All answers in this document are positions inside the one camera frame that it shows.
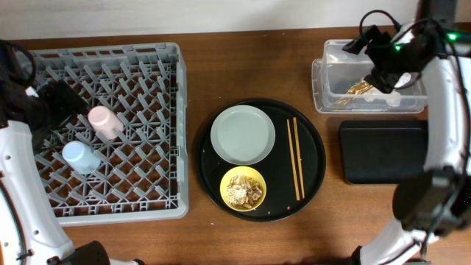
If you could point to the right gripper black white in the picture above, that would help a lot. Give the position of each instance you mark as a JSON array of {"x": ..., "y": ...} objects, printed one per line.
[{"x": 385, "y": 79}]

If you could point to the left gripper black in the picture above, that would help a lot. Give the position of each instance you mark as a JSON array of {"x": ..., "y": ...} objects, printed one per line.
[{"x": 63, "y": 101}]

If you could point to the white napkin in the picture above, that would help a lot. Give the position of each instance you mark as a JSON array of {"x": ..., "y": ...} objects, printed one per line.
[{"x": 392, "y": 99}]

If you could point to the gold foil wrapper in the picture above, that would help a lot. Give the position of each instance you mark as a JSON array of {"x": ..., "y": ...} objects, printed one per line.
[{"x": 354, "y": 91}]

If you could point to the blue cup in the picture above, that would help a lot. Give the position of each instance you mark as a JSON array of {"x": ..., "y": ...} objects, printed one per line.
[{"x": 80, "y": 157}]

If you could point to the pink cup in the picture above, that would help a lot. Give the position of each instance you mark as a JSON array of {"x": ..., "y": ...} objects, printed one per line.
[{"x": 105, "y": 121}]

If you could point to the wooden chopstick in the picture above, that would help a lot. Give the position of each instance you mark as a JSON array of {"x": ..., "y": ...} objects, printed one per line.
[
  {"x": 299, "y": 159},
  {"x": 293, "y": 166}
]

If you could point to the grey ceramic plate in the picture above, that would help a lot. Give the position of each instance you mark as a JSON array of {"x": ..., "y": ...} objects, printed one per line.
[{"x": 242, "y": 135}]

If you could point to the yellow bowl with food scraps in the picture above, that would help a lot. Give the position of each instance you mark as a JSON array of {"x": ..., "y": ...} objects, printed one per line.
[{"x": 243, "y": 189}]

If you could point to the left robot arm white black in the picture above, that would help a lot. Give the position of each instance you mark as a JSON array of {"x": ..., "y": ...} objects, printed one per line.
[{"x": 30, "y": 232}]

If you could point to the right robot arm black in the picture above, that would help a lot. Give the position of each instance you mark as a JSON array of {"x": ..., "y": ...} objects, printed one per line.
[{"x": 436, "y": 203}]

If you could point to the grey plastic dishwasher rack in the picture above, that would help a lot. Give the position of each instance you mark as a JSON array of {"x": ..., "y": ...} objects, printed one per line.
[{"x": 143, "y": 174}]

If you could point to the clear plastic bin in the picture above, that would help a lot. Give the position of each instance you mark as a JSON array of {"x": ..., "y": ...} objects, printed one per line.
[{"x": 334, "y": 73}]

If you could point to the black rectangular tray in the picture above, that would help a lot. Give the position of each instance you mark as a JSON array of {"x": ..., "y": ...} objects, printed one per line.
[{"x": 382, "y": 151}]

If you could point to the round black serving tray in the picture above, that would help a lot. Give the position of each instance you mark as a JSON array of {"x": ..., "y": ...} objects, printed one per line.
[{"x": 280, "y": 201}]

